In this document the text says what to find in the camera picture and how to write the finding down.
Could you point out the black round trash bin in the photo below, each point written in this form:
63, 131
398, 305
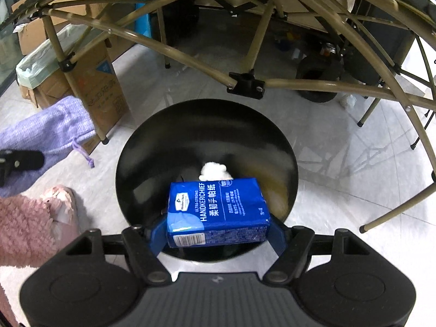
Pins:
174, 144

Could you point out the pink fuzzy slipper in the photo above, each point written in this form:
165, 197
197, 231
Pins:
34, 230

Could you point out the brown cardboard box left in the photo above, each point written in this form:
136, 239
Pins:
33, 34

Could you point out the cardboard box with plastic liner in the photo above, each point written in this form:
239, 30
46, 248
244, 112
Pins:
44, 83

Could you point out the purple knitted pouch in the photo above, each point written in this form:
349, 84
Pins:
55, 132

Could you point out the blue tissue pack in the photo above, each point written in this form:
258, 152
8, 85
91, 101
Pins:
216, 213

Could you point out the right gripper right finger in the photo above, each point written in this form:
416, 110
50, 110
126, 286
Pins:
278, 236

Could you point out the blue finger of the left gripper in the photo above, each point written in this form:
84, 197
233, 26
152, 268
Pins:
19, 161

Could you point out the crumpled white tissue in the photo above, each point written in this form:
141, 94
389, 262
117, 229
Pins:
213, 171

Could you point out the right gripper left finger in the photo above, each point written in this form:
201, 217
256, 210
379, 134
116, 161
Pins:
156, 235

